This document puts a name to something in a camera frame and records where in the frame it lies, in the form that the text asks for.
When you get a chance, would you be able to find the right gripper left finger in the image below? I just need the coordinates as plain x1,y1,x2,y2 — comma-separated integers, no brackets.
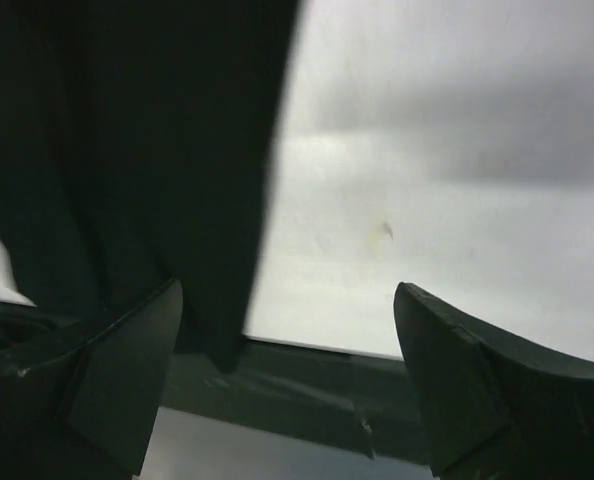
0,280,183,479

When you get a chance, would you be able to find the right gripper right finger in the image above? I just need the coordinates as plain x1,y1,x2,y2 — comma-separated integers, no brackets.
394,283,594,479

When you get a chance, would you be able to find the black t shirt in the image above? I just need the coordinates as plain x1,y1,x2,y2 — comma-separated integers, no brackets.
0,1,300,372

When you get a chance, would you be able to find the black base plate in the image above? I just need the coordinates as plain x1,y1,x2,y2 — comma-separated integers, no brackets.
162,341,429,465

